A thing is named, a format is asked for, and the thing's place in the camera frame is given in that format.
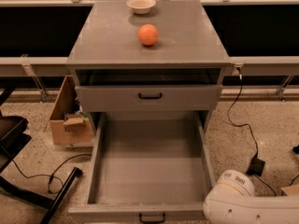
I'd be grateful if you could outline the grey railing beam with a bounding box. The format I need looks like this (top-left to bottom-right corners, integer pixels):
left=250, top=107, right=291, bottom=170
left=0, top=56, right=299, bottom=77

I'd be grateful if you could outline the black floor cable left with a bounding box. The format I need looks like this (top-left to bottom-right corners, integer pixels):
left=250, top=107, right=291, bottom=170
left=11, top=153, right=93, bottom=195

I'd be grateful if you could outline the cardboard box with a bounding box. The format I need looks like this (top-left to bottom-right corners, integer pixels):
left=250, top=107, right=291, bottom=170
left=50, top=76, right=94, bottom=146

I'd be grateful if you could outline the grey top drawer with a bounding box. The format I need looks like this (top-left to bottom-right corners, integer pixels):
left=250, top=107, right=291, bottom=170
left=76, top=85, right=221, bottom=112

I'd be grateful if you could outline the paper sheet on floor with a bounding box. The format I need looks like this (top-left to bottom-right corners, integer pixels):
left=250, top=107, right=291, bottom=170
left=282, top=185, right=299, bottom=196

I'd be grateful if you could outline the black cart stand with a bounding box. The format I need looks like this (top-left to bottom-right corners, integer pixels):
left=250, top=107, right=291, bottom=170
left=0, top=87, right=84, bottom=224

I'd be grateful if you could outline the grey drawer cabinet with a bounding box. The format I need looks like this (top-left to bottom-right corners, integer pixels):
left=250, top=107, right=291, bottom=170
left=67, top=0, right=229, bottom=124

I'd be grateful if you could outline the black power adapter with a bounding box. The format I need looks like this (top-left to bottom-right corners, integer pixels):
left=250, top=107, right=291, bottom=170
left=247, top=156, right=265, bottom=176

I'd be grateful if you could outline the black power cable right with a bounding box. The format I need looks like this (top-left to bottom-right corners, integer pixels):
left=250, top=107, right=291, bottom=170
left=227, top=73, right=278, bottom=198

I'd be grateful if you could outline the white bowl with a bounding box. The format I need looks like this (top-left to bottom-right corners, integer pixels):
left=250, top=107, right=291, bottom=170
left=126, top=0, right=156, bottom=15

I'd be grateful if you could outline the grey drawer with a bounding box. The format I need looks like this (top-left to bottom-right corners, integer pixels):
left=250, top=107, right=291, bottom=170
left=69, top=112, right=215, bottom=224
left=76, top=85, right=221, bottom=112

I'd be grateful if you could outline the orange fruit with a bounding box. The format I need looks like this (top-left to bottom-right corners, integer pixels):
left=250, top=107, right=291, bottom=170
left=137, top=24, right=159, bottom=46

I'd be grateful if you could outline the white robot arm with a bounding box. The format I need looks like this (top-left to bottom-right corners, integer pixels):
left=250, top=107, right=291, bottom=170
left=203, top=170, right=299, bottom=224

